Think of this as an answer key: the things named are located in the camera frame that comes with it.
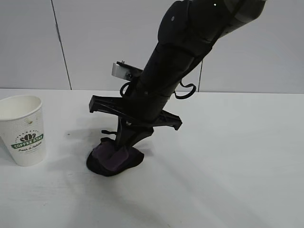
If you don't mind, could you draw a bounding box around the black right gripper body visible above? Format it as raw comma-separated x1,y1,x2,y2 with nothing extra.
88,92,183,131

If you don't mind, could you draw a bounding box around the purple and black cloth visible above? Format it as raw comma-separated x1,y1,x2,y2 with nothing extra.
85,129,145,177

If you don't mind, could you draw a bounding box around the white paper coffee cup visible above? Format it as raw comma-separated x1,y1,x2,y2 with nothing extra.
0,95,46,167

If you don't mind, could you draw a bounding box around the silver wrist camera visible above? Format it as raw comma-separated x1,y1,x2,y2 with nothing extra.
111,60,143,81

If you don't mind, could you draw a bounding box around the thin black cable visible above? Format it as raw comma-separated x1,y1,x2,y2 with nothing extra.
119,81,134,97
172,79,196,100

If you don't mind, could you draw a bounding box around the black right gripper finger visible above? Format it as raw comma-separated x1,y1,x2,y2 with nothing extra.
123,124,155,148
115,116,129,148

